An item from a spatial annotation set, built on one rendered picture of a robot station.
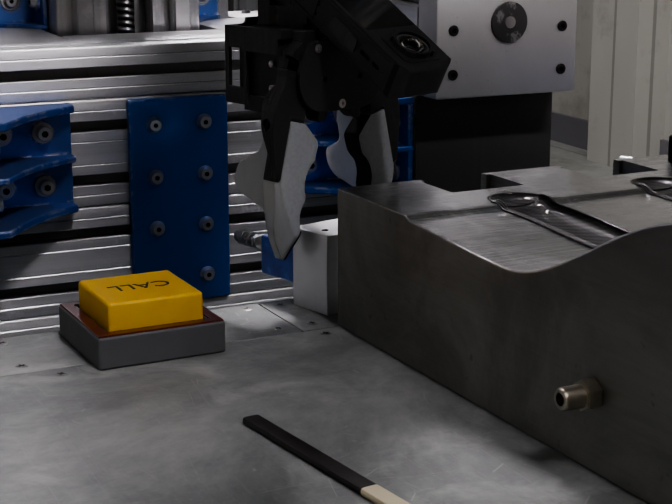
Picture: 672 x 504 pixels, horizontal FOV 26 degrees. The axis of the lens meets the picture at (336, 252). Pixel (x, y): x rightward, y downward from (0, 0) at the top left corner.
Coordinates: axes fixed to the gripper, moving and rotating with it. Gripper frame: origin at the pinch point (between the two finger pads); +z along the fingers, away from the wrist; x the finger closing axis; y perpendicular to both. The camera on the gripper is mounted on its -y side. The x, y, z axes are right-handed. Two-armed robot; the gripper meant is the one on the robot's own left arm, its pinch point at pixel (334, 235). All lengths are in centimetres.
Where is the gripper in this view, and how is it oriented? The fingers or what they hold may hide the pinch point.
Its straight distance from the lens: 97.6
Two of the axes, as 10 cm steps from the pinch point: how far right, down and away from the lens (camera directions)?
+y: -6.5, -1.9, 7.4
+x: -7.6, 1.6, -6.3
